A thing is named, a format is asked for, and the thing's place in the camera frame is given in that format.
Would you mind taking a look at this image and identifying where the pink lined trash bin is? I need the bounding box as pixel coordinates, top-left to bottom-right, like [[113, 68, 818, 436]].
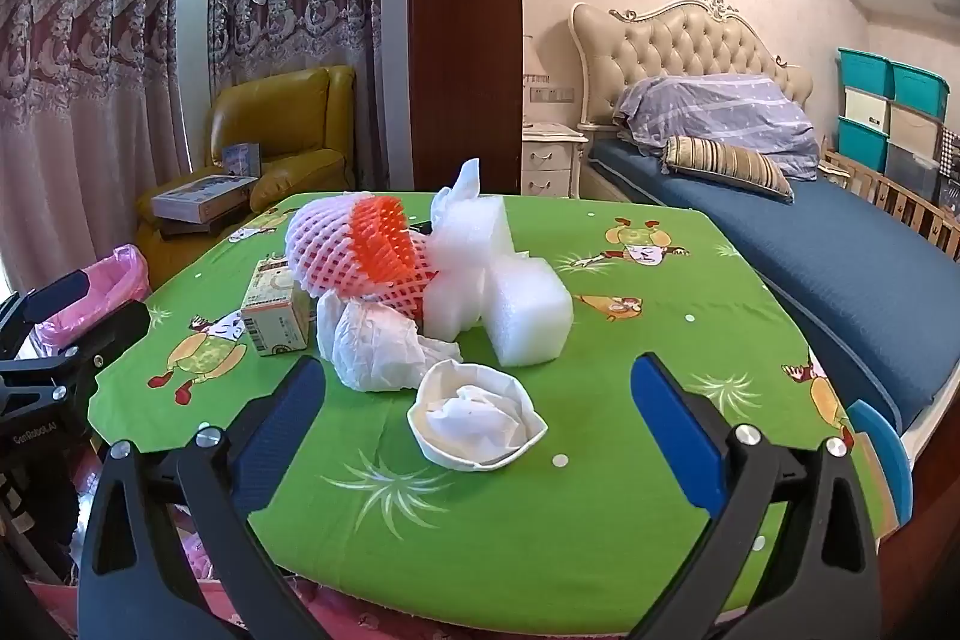
[[34, 244, 151, 360]]

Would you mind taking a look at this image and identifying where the bed with blue sheet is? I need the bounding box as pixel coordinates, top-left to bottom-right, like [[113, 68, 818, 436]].
[[585, 134, 960, 438]]

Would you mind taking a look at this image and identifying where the white nightstand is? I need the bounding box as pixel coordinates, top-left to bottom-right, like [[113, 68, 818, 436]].
[[521, 121, 590, 200]]

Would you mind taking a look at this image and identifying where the yellow leather armchair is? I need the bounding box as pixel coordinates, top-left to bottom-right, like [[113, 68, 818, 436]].
[[135, 65, 357, 289]]

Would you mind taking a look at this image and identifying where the small blue white box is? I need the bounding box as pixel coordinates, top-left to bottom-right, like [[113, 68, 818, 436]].
[[221, 141, 262, 178]]

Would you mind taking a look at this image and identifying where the cream tufted headboard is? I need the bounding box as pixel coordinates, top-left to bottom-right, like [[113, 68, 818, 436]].
[[570, 0, 815, 131]]

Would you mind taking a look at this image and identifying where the stack of storage boxes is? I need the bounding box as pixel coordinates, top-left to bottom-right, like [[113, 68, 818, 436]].
[[835, 46, 953, 202]]

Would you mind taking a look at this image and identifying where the dark flat box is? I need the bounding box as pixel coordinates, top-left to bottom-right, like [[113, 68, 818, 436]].
[[157, 205, 252, 238]]

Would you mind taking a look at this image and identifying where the green cartoon printed tablecloth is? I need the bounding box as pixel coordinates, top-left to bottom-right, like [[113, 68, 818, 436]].
[[86, 190, 901, 637]]

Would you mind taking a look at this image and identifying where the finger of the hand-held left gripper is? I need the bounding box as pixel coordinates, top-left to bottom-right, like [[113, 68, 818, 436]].
[[0, 301, 151, 390], [0, 269, 91, 341]]

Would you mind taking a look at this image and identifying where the wooden crib rail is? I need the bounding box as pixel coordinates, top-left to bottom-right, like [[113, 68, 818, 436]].
[[821, 149, 960, 262]]

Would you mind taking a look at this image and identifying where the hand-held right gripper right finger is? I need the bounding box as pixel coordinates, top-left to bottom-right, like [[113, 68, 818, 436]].
[[630, 351, 882, 640]]

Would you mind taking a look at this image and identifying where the pink white foam fruit net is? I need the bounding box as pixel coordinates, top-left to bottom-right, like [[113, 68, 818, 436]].
[[287, 190, 440, 319]]

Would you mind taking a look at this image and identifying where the white tissue wad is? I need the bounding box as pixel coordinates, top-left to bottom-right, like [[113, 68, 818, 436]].
[[430, 158, 482, 236]]

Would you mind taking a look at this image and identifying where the white paper bowl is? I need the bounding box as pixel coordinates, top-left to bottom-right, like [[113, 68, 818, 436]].
[[407, 361, 548, 471]]

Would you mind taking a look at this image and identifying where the orange foam fruit net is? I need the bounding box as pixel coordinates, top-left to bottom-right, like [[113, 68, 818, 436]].
[[351, 195, 421, 283]]

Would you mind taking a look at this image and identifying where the striped pillow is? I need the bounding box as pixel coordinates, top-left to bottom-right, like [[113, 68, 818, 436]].
[[660, 135, 796, 205]]

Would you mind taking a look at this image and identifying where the lilac dotted quilt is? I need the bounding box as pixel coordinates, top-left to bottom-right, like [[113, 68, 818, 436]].
[[613, 72, 820, 182]]

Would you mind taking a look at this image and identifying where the small cardboard carton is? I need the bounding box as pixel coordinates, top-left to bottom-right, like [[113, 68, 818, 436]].
[[240, 257, 313, 357]]

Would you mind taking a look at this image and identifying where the white foam block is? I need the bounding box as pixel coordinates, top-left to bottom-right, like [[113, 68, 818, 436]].
[[486, 257, 575, 365], [427, 194, 518, 341]]

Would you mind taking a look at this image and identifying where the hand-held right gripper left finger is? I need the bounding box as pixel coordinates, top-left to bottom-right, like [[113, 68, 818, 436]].
[[75, 355, 338, 640]]

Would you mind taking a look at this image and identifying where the white tissue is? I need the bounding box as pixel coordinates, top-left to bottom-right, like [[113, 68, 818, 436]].
[[315, 293, 464, 393], [429, 385, 528, 453]]

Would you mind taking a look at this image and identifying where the blue chair back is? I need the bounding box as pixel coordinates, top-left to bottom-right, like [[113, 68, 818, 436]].
[[846, 398, 914, 532]]

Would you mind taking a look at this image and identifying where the white flat printed box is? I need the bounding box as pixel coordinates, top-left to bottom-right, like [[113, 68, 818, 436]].
[[150, 173, 260, 225]]

